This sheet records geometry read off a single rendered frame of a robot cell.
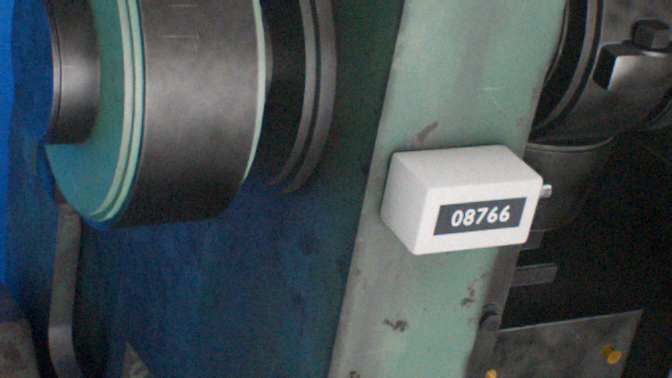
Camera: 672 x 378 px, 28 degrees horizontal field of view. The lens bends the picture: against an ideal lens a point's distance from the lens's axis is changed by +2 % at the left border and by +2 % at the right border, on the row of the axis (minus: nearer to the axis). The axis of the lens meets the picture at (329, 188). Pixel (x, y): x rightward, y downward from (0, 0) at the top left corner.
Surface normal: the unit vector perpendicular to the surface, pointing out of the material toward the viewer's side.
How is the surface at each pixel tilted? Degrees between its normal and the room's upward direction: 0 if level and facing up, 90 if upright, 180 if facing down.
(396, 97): 90
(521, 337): 90
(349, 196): 90
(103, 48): 90
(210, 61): 64
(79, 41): 54
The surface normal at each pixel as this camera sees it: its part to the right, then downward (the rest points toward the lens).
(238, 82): 0.46, 0.18
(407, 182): -0.89, 0.07
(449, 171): 0.17, -0.87
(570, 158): 0.31, 0.64
